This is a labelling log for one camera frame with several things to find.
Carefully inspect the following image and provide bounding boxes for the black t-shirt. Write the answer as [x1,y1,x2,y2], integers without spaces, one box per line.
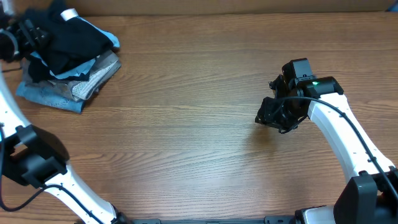
[21,1,118,75]

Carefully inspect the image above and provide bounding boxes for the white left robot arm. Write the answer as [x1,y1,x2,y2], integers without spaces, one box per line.
[1,79,131,223]

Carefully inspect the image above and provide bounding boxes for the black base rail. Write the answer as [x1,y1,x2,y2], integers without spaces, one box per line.
[131,215,295,224]

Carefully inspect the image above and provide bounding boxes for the grey folded garment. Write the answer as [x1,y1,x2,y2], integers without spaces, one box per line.
[22,51,121,101]

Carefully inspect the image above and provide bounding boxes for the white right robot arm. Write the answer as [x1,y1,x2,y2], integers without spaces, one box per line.
[256,76,397,223]

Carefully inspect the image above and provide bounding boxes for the dark navy folded garment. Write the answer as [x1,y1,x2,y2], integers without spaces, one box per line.
[28,57,95,83]

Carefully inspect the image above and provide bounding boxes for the blue denim jeans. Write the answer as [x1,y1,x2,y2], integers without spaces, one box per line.
[16,82,85,114]

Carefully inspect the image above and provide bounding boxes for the light blue printed shirt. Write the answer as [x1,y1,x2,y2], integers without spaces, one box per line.
[28,17,120,82]

